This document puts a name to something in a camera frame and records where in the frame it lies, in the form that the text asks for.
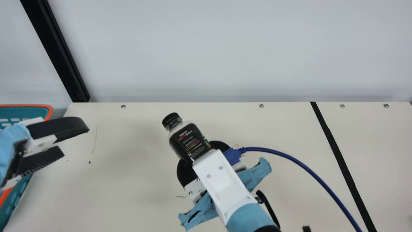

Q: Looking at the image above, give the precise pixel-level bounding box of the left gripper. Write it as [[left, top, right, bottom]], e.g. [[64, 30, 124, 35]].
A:
[[0, 116, 90, 191]]

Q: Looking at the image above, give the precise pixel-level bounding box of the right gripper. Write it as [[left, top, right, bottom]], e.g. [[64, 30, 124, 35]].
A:
[[176, 140, 281, 232]]

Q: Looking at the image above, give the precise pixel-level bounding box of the dark coffee bottle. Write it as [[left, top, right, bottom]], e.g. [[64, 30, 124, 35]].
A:
[[162, 112, 213, 165]]

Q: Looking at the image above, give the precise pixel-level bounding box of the teal shopping basket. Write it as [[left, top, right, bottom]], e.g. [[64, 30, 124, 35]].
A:
[[0, 104, 54, 230]]

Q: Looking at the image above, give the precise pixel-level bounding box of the black strip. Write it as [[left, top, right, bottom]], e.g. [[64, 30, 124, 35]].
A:
[[309, 101, 378, 232]]

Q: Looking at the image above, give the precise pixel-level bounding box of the black cable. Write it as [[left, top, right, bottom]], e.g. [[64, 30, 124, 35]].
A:
[[255, 189, 281, 230]]

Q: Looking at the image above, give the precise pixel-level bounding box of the black post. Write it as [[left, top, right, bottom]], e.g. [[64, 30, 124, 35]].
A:
[[20, 0, 91, 103]]

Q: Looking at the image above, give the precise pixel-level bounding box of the blue cable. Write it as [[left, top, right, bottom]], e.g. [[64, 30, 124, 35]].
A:
[[224, 146, 363, 232]]

